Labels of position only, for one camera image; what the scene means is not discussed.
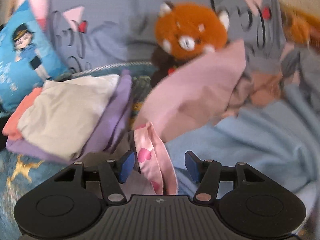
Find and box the grey garment with pink cuffs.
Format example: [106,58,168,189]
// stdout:
[133,122,178,195]

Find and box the folded purple garment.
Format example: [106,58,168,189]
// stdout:
[6,70,132,163]

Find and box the folded white garment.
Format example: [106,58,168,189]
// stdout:
[17,74,120,161]

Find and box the light blue garment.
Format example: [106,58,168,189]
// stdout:
[165,85,319,213]

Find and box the pink cloth under plush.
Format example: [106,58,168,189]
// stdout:
[133,40,253,142]

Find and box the blue floral quilted blanket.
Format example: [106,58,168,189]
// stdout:
[1,61,156,239]

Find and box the folded coral pink garment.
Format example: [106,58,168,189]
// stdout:
[2,87,42,141]

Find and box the blue cartoon police cushion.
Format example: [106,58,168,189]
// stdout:
[1,1,71,112]

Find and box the red panda plush toy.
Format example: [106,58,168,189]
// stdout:
[150,1,230,87]

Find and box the grey printed sofa cover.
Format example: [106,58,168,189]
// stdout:
[44,0,320,111]

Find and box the orange plastic bag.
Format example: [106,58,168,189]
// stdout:
[280,4,319,51]

